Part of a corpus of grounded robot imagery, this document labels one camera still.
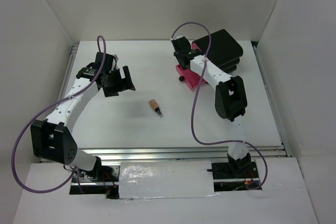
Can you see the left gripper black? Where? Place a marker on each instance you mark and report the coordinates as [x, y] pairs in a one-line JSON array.
[[126, 82]]

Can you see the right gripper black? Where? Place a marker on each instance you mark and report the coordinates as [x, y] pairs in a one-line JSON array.
[[177, 55]]

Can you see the beige foundation bottle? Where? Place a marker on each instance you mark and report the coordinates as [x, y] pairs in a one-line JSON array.
[[155, 107]]

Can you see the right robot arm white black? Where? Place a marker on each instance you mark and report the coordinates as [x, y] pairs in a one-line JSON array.
[[230, 98]]

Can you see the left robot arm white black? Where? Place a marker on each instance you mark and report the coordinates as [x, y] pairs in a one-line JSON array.
[[52, 137]]

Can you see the black drawer organizer case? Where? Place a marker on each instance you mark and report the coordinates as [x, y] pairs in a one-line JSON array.
[[225, 51]]

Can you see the white glossy cover plate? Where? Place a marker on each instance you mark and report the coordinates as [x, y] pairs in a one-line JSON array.
[[173, 179]]

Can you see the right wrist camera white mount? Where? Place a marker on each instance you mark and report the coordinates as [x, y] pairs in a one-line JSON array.
[[176, 38]]

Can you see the aluminium left rail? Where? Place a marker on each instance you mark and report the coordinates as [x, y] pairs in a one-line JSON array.
[[69, 67]]

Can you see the aluminium front rail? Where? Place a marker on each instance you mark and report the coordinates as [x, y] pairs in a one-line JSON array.
[[159, 154]]

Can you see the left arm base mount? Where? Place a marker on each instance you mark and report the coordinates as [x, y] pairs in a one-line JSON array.
[[105, 184]]

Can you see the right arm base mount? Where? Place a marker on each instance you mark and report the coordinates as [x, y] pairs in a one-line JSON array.
[[226, 180]]

